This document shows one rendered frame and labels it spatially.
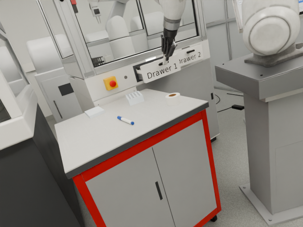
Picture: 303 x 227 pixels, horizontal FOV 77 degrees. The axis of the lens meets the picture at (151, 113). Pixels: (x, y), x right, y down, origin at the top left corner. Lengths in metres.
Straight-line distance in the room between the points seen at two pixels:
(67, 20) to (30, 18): 3.34
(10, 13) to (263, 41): 4.31
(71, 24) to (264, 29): 0.94
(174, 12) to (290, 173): 0.99
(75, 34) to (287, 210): 1.54
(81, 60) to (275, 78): 0.97
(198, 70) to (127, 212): 1.19
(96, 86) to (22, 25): 3.43
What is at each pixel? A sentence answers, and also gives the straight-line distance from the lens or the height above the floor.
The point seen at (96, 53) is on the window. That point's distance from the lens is 1.25.
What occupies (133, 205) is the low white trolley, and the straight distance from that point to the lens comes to 0.86.
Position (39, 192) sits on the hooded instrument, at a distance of 1.20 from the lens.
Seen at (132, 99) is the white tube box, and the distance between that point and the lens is 1.05.
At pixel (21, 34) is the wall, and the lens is 4.53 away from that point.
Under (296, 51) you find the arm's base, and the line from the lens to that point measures 1.02.
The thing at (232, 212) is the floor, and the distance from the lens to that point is 1.39.
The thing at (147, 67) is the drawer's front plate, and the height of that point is 0.91.
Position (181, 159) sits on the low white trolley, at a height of 0.55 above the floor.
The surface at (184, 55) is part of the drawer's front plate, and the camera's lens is 1.51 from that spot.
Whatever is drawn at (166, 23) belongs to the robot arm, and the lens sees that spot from 1.06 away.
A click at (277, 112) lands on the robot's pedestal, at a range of 1.01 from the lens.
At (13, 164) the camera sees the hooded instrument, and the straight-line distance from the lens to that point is 1.12.
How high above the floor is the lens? 1.07
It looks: 21 degrees down
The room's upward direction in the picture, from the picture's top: 15 degrees counter-clockwise
